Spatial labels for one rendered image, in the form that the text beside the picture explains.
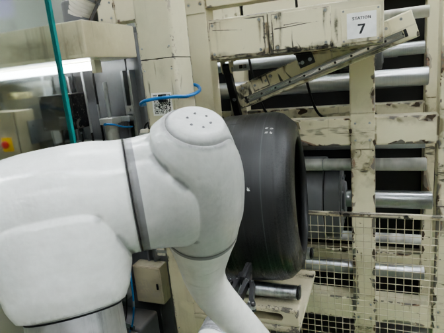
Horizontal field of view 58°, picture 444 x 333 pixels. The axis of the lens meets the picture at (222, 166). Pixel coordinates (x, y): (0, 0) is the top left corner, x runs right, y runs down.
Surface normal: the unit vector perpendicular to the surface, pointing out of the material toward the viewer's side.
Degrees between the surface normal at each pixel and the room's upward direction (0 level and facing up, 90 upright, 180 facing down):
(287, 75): 90
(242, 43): 90
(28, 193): 57
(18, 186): 49
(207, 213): 119
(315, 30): 90
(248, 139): 37
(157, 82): 90
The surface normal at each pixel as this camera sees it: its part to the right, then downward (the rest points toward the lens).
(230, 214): 0.67, 0.51
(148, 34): -0.35, 0.25
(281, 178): 0.42, -0.21
